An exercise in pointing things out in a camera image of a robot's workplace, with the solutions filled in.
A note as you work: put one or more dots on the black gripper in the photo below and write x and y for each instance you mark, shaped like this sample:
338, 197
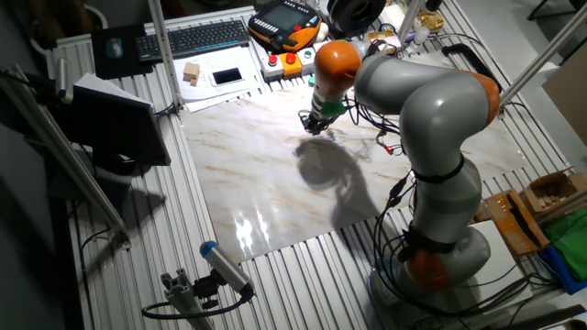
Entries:
320, 118

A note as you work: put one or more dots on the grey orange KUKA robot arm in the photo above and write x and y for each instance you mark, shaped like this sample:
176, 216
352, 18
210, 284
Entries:
435, 110

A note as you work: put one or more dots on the large wooden block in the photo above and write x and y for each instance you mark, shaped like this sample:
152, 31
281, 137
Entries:
191, 71

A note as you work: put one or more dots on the orange box red button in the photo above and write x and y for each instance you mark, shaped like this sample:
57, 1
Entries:
291, 64

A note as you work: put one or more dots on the white box green button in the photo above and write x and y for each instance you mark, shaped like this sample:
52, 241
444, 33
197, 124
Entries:
307, 57

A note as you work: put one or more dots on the white marble pattern sheet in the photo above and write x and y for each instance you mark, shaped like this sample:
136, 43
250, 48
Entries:
252, 160

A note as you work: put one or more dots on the white box red button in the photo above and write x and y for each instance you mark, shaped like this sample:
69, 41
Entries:
273, 66

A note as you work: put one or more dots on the white rounded object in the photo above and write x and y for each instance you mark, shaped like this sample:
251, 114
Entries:
323, 32

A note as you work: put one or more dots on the white smartphone dark screen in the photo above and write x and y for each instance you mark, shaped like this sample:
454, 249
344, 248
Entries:
227, 76

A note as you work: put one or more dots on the orange black teach pendant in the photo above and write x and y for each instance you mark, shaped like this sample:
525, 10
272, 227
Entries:
284, 23

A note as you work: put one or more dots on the black filament spool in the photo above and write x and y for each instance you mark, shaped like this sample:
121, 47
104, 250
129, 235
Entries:
337, 18

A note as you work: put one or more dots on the small cardboard box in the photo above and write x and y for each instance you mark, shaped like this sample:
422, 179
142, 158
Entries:
383, 36

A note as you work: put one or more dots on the white paper sheets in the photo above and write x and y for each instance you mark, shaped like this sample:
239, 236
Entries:
206, 94

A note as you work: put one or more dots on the small white bottle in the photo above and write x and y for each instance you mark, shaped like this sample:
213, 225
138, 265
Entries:
422, 34

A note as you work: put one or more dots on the black computer keyboard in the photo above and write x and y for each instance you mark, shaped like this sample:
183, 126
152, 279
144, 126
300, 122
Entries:
192, 39

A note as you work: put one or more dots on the golden shiny packet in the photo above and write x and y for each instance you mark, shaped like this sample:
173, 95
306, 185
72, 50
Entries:
431, 19

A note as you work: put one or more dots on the black round knob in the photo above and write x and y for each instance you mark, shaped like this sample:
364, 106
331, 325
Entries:
433, 4

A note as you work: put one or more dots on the black mouse pad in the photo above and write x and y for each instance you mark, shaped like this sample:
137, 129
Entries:
133, 69

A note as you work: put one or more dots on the black computer monitor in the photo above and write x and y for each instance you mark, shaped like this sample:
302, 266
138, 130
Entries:
114, 128

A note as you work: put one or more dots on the grey computer mouse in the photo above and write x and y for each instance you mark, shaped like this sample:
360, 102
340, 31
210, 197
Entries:
114, 48

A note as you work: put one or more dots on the short aluminium profile stub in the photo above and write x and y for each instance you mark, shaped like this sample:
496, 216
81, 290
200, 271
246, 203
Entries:
183, 300

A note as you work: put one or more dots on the white sheet behind monitor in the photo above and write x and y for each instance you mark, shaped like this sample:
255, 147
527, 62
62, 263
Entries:
98, 84

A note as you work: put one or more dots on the orange flat box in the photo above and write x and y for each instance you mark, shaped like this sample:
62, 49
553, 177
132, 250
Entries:
523, 238

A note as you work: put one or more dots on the open cardboard box wood pieces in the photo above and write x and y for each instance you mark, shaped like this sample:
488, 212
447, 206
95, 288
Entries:
550, 190

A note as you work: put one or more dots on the black chair leg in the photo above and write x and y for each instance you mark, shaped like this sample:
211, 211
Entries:
541, 9

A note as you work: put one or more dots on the brown cardboard panel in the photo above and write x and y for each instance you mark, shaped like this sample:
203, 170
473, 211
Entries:
568, 101

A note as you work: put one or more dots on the long diagonal aluminium bar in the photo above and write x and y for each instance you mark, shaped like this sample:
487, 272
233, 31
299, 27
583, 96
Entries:
59, 151

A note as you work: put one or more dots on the green cloth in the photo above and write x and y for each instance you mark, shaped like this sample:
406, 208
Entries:
571, 243

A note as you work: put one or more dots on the blue bag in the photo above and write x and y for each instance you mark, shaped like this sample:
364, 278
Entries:
561, 270

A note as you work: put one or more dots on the dark wooden plank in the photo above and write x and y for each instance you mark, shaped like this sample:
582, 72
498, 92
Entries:
550, 316

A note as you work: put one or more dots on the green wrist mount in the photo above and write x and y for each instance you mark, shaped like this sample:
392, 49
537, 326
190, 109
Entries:
332, 109

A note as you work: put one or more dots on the thin aluminium post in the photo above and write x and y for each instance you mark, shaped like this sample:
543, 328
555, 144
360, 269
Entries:
410, 18

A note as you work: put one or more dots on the silver camera blue cap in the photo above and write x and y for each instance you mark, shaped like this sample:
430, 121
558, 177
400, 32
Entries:
227, 268

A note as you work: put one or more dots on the upright aluminium profile post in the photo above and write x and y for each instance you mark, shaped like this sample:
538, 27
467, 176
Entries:
162, 50

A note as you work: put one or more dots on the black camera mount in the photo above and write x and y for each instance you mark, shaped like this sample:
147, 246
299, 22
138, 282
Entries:
206, 289

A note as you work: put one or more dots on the slanted aluminium frame bar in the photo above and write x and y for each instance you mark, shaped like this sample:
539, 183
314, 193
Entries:
546, 52

